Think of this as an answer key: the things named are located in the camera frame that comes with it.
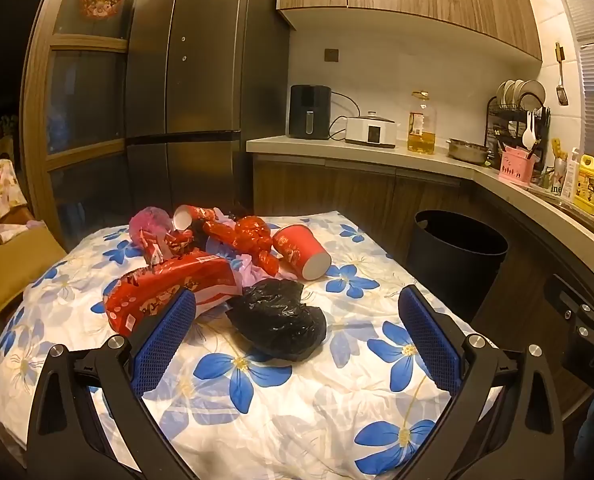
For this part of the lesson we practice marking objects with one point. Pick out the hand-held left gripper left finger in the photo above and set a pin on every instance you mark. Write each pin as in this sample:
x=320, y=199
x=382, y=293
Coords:
x=164, y=340

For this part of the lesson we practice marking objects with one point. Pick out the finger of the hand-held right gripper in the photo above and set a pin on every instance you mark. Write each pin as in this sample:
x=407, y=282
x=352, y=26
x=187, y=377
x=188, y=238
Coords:
x=574, y=305

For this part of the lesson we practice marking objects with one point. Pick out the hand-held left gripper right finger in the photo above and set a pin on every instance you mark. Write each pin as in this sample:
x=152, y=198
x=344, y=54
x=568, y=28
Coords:
x=429, y=340

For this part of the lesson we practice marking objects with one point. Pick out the red snack bag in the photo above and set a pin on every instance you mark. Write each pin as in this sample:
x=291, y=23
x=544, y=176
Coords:
x=162, y=280

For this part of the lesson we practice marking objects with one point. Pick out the black round bin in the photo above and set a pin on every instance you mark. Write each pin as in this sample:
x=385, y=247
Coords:
x=452, y=270

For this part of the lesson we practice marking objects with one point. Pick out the small red candy packets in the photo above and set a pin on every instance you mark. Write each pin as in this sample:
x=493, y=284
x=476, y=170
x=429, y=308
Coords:
x=164, y=245

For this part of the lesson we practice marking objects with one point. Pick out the purple plastic bag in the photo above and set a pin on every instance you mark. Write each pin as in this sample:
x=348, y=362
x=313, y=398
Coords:
x=254, y=270

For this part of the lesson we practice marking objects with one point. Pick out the black plastic bag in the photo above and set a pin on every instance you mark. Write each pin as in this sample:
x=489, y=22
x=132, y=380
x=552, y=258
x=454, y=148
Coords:
x=277, y=320

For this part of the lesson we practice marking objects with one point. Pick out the pink plastic bag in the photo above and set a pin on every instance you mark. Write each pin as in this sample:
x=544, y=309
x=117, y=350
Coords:
x=147, y=220

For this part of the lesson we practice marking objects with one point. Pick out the red paper cup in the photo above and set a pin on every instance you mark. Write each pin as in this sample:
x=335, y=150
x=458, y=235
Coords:
x=299, y=250
x=194, y=215

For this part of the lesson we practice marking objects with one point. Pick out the red foil wrapper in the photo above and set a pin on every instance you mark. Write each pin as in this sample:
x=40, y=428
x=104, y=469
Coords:
x=244, y=237

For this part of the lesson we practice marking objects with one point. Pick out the small black wrapper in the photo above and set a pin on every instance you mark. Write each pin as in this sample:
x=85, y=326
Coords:
x=232, y=214

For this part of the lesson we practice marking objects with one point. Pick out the yellow detergent jug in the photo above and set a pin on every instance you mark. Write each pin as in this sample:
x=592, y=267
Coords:
x=588, y=185

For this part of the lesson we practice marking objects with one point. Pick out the white slim bottle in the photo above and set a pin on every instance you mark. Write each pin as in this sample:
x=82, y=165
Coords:
x=571, y=177

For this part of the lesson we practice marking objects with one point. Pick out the silver drink can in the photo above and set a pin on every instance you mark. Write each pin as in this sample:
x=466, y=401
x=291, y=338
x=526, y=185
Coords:
x=559, y=177

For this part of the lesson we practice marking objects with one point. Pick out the yellow knobby brush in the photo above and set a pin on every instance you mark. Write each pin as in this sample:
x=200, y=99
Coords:
x=556, y=149

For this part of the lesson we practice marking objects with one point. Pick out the pink utensil holder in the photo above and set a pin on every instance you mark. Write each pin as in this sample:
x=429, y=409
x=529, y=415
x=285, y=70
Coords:
x=516, y=166

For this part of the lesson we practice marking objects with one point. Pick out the blue floral blanket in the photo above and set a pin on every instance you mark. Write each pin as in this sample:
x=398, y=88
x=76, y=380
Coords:
x=297, y=410

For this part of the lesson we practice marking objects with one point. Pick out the white plastic spoon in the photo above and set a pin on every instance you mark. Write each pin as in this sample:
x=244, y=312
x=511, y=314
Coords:
x=528, y=136

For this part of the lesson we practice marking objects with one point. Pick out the wooden base cabinets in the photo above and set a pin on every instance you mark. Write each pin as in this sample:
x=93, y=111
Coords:
x=327, y=190

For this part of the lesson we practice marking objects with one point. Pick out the pale crumpled cloth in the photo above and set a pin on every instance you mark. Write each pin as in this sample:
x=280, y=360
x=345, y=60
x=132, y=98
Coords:
x=12, y=234

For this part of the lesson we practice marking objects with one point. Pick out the hanging metal spatula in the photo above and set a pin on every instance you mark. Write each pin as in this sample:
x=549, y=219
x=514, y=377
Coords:
x=562, y=95

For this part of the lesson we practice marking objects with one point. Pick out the steel basin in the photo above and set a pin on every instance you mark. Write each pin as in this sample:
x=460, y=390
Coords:
x=467, y=151

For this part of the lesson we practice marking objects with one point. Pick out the dark rimmed white plate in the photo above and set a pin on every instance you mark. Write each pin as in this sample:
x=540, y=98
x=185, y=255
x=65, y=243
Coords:
x=533, y=94

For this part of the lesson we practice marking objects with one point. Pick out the grey kitchen countertop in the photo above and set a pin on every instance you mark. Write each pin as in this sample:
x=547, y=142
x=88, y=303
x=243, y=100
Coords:
x=367, y=152

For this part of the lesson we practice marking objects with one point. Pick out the cooking oil bottle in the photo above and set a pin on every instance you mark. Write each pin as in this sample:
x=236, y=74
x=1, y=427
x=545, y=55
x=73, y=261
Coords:
x=421, y=135

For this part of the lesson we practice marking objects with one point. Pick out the white electric cooker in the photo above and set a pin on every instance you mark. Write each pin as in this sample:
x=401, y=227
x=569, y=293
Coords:
x=369, y=131

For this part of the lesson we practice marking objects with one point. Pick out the dark steel refrigerator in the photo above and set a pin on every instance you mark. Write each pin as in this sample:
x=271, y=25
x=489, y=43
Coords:
x=187, y=85

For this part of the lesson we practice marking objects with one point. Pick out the wooden glass door cabinet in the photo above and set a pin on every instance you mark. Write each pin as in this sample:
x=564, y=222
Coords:
x=84, y=95

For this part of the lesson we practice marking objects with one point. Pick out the black air fryer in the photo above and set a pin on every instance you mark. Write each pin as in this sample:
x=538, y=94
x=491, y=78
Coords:
x=309, y=110

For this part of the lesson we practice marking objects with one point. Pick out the dark wall socket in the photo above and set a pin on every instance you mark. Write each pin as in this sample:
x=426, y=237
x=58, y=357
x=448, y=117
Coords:
x=331, y=55

